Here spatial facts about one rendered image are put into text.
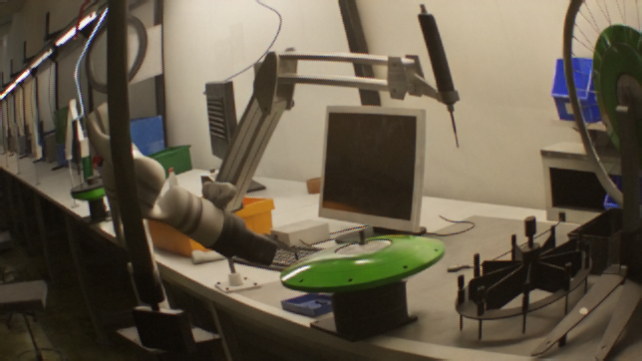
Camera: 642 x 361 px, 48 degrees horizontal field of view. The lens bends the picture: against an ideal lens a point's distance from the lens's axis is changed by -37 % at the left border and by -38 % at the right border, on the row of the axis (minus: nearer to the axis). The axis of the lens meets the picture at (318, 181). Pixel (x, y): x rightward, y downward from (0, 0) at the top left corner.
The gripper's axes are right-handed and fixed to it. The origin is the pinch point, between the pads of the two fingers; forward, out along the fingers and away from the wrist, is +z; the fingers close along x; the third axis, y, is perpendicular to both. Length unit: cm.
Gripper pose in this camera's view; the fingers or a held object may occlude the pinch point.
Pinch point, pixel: (296, 252)
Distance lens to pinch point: 190.6
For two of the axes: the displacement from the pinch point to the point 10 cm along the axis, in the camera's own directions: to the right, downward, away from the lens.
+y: -3.1, 9.3, -2.1
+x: 6.0, 0.2, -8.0
